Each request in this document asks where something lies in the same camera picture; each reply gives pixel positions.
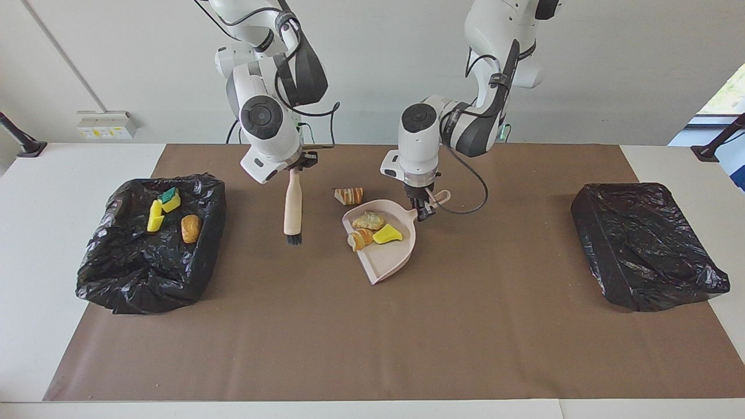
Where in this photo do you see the beige brush with black bristles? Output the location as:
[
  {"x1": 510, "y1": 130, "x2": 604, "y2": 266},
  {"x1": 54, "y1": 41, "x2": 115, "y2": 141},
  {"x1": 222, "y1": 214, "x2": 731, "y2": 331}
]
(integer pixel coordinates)
[{"x1": 283, "y1": 169, "x2": 304, "y2": 245}]

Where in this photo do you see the green and yellow sponge piece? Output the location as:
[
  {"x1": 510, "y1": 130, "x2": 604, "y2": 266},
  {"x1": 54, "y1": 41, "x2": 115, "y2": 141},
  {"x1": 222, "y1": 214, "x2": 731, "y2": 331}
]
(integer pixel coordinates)
[{"x1": 158, "y1": 187, "x2": 182, "y2": 214}]

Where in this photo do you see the black cable along right arm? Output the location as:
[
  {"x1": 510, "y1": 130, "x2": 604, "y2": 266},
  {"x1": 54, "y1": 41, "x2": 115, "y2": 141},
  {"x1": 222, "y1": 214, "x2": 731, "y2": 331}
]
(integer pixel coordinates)
[{"x1": 195, "y1": 0, "x2": 342, "y2": 150}]

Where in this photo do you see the pale grey-green foam chunk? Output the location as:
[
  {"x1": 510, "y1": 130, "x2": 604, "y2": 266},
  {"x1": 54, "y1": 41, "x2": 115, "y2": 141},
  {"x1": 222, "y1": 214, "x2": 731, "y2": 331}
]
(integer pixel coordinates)
[{"x1": 352, "y1": 211, "x2": 386, "y2": 231}]

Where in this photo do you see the brown paper table mat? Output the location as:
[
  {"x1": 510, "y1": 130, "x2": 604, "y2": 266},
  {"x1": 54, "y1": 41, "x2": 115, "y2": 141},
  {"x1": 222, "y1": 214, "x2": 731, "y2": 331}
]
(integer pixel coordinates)
[{"x1": 44, "y1": 144, "x2": 745, "y2": 402}]

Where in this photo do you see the blue object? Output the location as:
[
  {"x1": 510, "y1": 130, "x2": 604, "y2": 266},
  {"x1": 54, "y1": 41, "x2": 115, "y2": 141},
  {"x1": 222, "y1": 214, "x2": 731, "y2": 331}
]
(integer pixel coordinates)
[{"x1": 722, "y1": 160, "x2": 745, "y2": 193}]

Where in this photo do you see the orange striped foam chunk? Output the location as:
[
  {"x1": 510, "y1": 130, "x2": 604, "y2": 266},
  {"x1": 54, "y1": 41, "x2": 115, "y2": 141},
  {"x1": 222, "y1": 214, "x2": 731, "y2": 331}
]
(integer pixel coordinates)
[{"x1": 347, "y1": 228, "x2": 375, "y2": 253}]

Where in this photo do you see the beige plastic dustpan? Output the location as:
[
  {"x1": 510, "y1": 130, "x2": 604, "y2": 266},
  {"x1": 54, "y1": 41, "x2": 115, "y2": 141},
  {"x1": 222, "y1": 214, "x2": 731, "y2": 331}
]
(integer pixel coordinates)
[{"x1": 342, "y1": 189, "x2": 452, "y2": 285}]

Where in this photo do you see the black camera stand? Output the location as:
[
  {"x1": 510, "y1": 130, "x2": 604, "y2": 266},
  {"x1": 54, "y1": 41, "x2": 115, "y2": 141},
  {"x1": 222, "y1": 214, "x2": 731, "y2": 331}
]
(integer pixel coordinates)
[
  {"x1": 0, "y1": 112, "x2": 47, "y2": 158},
  {"x1": 691, "y1": 113, "x2": 745, "y2": 162}
]

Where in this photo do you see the bin lined with black bag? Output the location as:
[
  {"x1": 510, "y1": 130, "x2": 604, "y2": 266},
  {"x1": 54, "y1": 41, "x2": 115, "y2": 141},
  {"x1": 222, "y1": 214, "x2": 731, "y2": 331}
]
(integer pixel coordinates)
[
  {"x1": 570, "y1": 183, "x2": 730, "y2": 313},
  {"x1": 76, "y1": 173, "x2": 226, "y2": 315}
]

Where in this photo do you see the small yellow sponge wedge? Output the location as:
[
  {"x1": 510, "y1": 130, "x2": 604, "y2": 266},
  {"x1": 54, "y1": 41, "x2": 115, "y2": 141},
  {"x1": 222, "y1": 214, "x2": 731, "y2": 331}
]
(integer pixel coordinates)
[{"x1": 372, "y1": 223, "x2": 403, "y2": 245}]

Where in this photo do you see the white wall conduit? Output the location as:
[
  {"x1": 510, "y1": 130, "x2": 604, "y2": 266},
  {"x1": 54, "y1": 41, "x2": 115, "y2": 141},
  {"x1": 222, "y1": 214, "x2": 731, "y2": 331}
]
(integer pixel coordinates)
[{"x1": 22, "y1": 0, "x2": 107, "y2": 114}]

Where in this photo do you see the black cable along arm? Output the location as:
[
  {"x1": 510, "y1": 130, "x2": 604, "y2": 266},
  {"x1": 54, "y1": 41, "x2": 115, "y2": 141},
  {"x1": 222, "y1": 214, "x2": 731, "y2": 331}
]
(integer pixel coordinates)
[
  {"x1": 439, "y1": 38, "x2": 523, "y2": 215},
  {"x1": 195, "y1": 0, "x2": 342, "y2": 150}
]

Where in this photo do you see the white wall socket box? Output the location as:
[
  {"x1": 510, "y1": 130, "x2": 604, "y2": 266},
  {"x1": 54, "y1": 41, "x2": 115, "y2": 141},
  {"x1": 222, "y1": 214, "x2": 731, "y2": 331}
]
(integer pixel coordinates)
[{"x1": 77, "y1": 111, "x2": 139, "y2": 140}]

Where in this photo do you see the window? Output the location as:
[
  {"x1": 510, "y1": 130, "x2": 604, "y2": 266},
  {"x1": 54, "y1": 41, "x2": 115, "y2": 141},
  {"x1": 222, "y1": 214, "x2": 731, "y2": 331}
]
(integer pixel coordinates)
[{"x1": 696, "y1": 61, "x2": 745, "y2": 117}]

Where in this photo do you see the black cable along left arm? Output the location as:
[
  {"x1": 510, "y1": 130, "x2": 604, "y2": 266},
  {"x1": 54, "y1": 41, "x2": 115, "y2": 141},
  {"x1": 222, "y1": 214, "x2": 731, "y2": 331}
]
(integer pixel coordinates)
[{"x1": 439, "y1": 38, "x2": 523, "y2": 215}]

